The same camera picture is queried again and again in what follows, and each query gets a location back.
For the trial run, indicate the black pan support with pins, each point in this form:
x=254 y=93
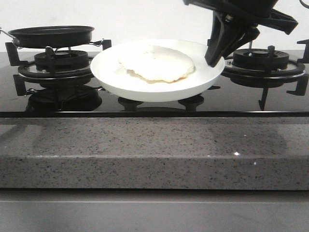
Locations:
x=51 y=69
x=268 y=78

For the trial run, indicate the black gas burner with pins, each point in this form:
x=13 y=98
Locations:
x=259 y=59
x=63 y=60

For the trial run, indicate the black glass gas cooktop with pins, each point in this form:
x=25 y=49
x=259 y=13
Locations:
x=228 y=97

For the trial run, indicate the black right pan support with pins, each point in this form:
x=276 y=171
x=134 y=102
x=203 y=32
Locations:
x=268 y=78

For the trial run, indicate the black left pan support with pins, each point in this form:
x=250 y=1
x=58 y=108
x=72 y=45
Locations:
x=51 y=69

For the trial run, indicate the black left gas burner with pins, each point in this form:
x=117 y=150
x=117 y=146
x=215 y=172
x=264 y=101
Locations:
x=63 y=60

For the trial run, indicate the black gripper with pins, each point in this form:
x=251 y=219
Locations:
x=225 y=39

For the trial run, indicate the white round plate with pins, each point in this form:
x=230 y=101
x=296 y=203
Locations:
x=126 y=84

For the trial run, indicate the black small frying pan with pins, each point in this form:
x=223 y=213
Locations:
x=52 y=36

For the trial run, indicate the fried egg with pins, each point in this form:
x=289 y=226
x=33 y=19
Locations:
x=157 y=63

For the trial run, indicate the black right gas burner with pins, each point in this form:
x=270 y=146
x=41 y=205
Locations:
x=259 y=59

